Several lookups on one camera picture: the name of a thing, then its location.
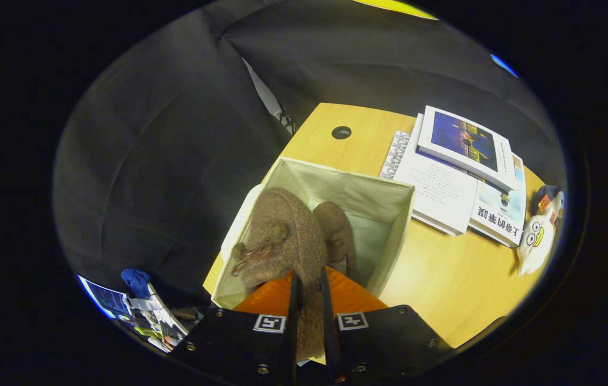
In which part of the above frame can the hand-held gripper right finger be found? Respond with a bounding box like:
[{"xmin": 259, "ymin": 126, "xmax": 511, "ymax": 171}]
[{"xmin": 319, "ymin": 265, "xmax": 452, "ymax": 384}]

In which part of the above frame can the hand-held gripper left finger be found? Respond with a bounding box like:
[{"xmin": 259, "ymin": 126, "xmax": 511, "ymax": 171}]
[{"xmin": 173, "ymin": 270, "xmax": 300, "ymax": 386}]

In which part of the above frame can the brown fuzzy shoe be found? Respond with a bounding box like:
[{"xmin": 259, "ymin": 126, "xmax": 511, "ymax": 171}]
[
  {"xmin": 312, "ymin": 201, "xmax": 358, "ymax": 279},
  {"xmin": 231, "ymin": 187, "xmax": 329, "ymax": 362}
]

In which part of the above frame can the green fabric storage box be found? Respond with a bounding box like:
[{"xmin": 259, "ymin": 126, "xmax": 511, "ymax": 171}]
[{"xmin": 210, "ymin": 157, "xmax": 416, "ymax": 310}]

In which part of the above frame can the blue crumpled cloth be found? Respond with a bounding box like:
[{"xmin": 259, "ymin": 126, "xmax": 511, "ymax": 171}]
[{"xmin": 121, "ymin": 269, "xmax": 152, "ymax": 299}]

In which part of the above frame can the white text-cover book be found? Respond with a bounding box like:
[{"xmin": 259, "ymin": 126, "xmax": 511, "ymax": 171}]
[{"xmin": 379, "ymin": 114, "xmax": 479, "ymax": 236}]

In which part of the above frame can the white round plush toy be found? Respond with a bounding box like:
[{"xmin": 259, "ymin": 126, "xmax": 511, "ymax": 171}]
[{"xmin": 516, "ymin": 214, "xmax": 557, "ymax": 277}]

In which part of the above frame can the black backdrop cloth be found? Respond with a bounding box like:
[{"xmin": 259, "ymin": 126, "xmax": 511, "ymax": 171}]
[{"xmin": 52, "ymin": 0, "xmax": 567, "ymax": 301}]

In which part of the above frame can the small white picture-cover book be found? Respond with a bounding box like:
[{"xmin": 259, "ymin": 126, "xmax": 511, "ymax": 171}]
[{"xmin": 418, "ymin": 105, "xmax": 516, "ymax": 192}]

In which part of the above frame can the penguin plush toy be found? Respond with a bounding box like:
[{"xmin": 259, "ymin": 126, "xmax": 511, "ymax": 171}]
[{"xmin": 535, "ymin": 185, "xmax": 565, "ymax": 226}]

